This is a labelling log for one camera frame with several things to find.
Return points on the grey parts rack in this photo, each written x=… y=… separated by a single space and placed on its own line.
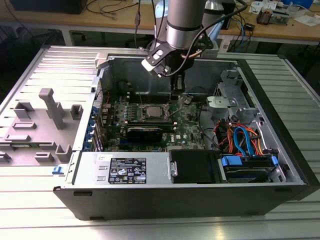
x=40 y=132

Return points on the black and grey PC case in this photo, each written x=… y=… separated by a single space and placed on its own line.
x=175 y=202

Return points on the large black equipment box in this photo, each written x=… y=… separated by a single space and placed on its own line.
x=50 y=6

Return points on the black plastic cover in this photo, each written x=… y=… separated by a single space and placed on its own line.
x=192 y=167

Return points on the white paper sheet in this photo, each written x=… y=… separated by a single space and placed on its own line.
x=307 y=20

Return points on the dark hard disk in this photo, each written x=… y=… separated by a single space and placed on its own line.
x=247 y=172

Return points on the small black box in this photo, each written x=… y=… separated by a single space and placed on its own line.
x=250 y=27

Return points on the CPU socket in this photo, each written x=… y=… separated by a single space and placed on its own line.
x=144 y=112

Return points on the blue card retainer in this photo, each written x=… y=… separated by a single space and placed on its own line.
x=90 y=123

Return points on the green motherboard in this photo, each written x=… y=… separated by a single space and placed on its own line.
x=185 y=120

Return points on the black graphics card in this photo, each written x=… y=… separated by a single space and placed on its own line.
x=145 y=136

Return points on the white packet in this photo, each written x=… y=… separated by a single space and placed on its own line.
x=255 y=6

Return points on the tall black box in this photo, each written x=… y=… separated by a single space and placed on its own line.
x=230 y=17

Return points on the silver coin battery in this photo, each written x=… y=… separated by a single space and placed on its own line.
x=187 y=100

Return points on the silver square CPU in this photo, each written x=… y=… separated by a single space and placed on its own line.
x=154 y=111

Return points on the silver power supply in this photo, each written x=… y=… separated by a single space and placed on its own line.
x=85 y=170

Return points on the metal heatsink cooler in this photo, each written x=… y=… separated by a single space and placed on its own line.
x=265 y=16

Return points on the blue disk carrier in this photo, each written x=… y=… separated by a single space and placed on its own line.
x=231 y=160

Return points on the grey electronic device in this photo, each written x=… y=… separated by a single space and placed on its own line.
x=280 y=16

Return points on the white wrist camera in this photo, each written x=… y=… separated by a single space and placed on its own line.
x=150 y=65

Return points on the silver drive cage bracket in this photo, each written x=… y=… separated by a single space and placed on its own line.
x=220 y=102

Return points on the blue plastic clip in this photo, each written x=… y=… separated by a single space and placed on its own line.
x=58 y=170

